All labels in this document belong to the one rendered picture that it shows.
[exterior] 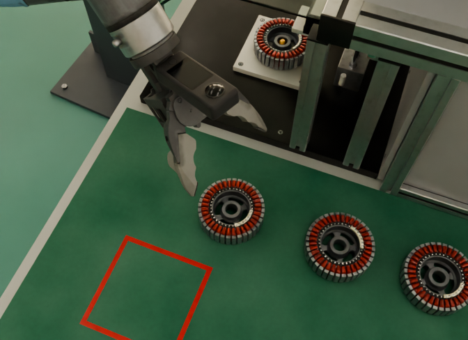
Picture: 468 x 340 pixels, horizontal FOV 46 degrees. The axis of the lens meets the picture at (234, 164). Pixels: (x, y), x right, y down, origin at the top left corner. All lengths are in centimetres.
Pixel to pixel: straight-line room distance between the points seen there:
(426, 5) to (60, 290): 69
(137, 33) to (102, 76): 142
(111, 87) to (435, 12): 150
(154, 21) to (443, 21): 36
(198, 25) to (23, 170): 100
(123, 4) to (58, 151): 133
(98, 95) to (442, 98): 149
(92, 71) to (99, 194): 119
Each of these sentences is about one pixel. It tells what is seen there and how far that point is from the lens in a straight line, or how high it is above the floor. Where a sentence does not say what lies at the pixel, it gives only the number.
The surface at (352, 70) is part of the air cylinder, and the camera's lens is 105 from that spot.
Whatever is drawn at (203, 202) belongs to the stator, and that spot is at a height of 78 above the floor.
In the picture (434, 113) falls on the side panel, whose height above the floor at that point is 100.
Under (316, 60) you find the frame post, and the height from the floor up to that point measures 101.
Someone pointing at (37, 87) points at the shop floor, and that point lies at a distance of 217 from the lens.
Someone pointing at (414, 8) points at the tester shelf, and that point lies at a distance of 75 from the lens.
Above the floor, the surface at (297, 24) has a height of 88.
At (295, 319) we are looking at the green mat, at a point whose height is 75.
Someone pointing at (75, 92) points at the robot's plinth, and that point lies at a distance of 210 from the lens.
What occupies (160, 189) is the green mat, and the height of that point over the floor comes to 75.
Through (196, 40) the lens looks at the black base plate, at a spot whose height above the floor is 77.
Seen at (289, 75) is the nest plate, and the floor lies 78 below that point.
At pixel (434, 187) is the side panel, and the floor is 79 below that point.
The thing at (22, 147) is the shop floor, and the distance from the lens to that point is 204.
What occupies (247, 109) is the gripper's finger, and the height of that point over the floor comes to 98.
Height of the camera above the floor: 161
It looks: 60 degrees down
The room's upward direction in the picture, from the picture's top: straight up
